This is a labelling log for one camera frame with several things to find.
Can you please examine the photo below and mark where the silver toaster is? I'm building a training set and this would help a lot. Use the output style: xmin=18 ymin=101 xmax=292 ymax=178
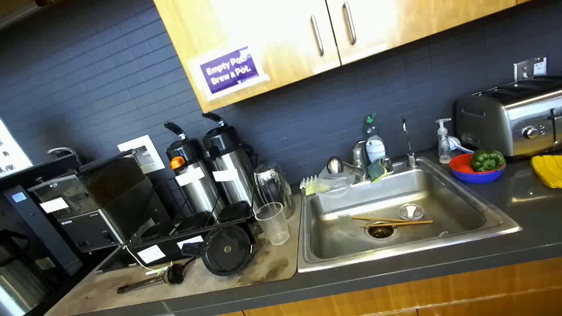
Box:
xmin=452 ymin=78 xmax=562 ymax=159

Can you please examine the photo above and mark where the clear hand soap dispenser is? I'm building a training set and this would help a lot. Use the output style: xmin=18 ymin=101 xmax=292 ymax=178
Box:
xmin=434 ymin=115 xmax=457 ymax=166

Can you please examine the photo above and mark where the wooden upper cabinet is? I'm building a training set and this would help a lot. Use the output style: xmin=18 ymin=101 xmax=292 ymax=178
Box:
xmin=151 ymin=0 xmax=533 ymax=113

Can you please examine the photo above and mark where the black thermos drip stand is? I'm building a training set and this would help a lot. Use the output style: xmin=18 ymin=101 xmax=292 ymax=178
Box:
xmin=125 ymin=199 xmax=264 ymax=268

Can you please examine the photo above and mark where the dish soap bottle green cap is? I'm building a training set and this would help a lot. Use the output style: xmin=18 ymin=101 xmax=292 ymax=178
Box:
xmin=362 ymin=112 xmax=392 ymax=178

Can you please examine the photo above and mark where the purple white sign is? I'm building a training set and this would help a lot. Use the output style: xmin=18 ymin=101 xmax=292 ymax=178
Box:
xmin=194 ymin=43 xmax=267 ymax=98

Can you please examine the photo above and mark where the black round lid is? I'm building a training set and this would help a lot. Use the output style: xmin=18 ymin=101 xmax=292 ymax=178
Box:
xmin=201 ymin=222 xmax=257 ymax=277

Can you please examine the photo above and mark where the blue bowl red inside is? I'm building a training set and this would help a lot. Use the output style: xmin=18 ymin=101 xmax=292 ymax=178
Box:
xmin=448 ymin=152 xmax=508 ymax=187

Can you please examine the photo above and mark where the sink drain strainer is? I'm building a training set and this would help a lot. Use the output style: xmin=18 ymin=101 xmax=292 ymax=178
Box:
xmin=366 ymin=221 xmax=397 ymax=240

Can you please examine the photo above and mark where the white wall panel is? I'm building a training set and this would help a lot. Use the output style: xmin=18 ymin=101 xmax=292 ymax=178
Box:
xmin=0 ymin=117 xmax=36 ymax=178

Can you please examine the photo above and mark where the wooden chopstick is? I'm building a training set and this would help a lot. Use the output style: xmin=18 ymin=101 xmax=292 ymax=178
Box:
xmin=383 ymin=219 xmax=436 ymax=229

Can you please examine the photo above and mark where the white wall outlet plate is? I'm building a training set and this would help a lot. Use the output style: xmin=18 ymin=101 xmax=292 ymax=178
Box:
xmin=116 ymin=133 xmax=167 ymax=175

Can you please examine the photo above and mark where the green bell pepper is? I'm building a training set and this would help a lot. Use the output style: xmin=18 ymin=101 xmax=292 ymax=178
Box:
xmin=471 ymin=147 xmax=508 ymax=173

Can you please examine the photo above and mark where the wooden cabinet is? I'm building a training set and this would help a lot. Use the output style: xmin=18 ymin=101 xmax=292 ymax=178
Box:
xmin=151 ymin=0 xmax=533 ymax=113
xmin=220 ymin=254 xmax=562 ymax=316

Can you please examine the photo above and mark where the clear plastic cup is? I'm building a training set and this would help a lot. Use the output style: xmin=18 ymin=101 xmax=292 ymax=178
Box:
xmin=253 ymin=199 xmax=292 ymax=247

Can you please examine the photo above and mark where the silver wall outlet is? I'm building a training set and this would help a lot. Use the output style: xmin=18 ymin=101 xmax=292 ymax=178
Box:
xmin=513 ymin=54 xmax=550 ymax=82

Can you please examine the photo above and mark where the black coffee machine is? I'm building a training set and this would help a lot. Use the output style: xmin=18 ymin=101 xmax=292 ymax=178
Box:
xmin=0 ymin=149 xmax=173 ymax=287

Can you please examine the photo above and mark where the wooden lower cabinet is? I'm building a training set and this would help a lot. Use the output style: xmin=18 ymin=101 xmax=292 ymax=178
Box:
xmin=220 ymin=254 xmax=562 ymax=316

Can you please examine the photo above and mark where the metal cabinet handle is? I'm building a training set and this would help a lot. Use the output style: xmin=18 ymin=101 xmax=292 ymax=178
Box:
xmin=341 ymin=0 xmax=359 ymax=47
xmin=310 ymin=13 xmax=327 ymax=59

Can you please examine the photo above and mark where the black scoop spoon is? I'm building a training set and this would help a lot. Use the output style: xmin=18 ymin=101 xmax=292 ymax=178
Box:
xmin=116 ymin=254 xmax=199 ymax=294

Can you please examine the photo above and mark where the stainless steel sink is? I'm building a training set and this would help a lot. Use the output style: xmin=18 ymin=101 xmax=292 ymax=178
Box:
xmin=296 ymin=154 xmax=524 ymax=275

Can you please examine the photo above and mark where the chrome faucet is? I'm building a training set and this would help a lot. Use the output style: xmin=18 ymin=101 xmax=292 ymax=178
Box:
xmin=324 ymin=138 xmax=369 ymax=178

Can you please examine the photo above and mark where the glass carafe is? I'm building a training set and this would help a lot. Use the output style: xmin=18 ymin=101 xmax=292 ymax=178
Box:
xmin=252 ymin=161 xmax=296 ymax=219

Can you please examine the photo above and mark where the small metal cup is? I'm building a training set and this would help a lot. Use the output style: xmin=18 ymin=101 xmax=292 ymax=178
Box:
xmin=397 ymin=201 xmax=427 ymax=222

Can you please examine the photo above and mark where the yellow cloth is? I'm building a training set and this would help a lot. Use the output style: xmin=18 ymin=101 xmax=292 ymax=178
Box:
xmin=531 ymin=152 xmax=562 ymax=191

